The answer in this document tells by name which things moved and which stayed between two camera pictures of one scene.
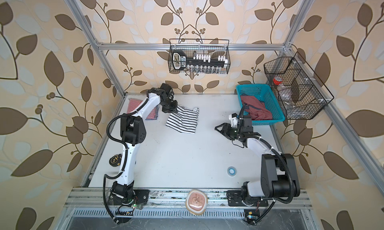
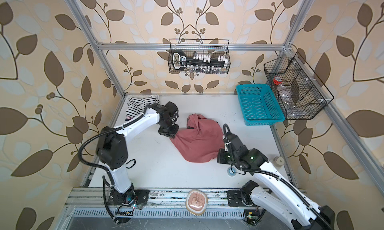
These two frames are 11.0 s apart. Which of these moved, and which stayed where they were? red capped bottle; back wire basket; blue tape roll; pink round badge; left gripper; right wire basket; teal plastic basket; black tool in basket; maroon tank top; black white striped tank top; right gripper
Moved: right gripper; black white striped tank top; maroon tank top; left gripper
Stayed: blue tape roll; pink round badge; right wire basket; red capped bottle; black tool in basket; teal plastic basket; back wire basket
